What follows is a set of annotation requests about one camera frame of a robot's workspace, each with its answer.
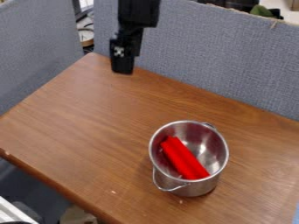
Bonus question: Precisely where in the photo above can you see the grey fabric partition back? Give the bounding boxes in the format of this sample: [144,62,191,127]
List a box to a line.
[95,0,299,121]

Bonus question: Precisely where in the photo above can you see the stainless steel metal pot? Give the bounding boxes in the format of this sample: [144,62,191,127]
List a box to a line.
[148,120,230,197]

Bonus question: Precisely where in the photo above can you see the grey fabric partition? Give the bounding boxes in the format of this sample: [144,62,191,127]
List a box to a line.
[95,0,299,121]
[0,0,84,115]

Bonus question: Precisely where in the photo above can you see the green object behind partition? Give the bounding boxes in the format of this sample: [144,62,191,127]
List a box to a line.
[250,5,274,18]

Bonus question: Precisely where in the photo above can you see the grey fabric partition left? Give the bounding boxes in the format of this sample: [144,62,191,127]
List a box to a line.
[0,0,84,115]

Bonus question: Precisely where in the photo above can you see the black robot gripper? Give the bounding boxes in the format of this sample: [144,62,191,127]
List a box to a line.
[109,0,162,74]

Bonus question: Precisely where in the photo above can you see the red rectangular block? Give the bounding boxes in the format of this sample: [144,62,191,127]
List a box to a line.
[160,136,210,180]

